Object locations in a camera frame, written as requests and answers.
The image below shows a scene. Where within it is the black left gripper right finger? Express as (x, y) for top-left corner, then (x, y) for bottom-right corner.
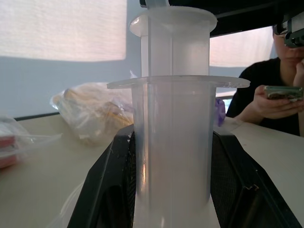
(209, 129), (303, 228)

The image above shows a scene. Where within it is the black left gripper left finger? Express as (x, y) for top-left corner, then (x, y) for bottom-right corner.
(67, 123), (138, 228)

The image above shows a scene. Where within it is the large translucent plastic syringe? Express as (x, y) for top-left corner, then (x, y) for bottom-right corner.
(106, 6), (251, 228)

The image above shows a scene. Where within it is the smartphone with patterned case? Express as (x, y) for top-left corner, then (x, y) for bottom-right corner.
(265, 85), (304, 103)

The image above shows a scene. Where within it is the person's right hand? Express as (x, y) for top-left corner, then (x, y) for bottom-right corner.
(255, 85), (304, 120)

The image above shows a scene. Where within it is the person's left hand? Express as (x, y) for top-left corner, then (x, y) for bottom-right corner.
(293, 59), (304, 87)

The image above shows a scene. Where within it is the window with white blind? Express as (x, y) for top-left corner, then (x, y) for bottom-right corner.
(0, 0), (128, 63)
(209, 25), (275, 68)

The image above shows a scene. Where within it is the person in black shirt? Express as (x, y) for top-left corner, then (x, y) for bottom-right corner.
(225, 23), (304, 137)

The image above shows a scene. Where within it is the clear bag with yellow contents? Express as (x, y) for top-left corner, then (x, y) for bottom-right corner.
(49, 82), (136, 147)

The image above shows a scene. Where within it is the small purple packet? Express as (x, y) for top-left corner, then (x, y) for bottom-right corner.
(214, 97), (226, 127)

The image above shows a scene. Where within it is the clear bag with red contents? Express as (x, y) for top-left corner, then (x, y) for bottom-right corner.
(0, 114), (63, 170)

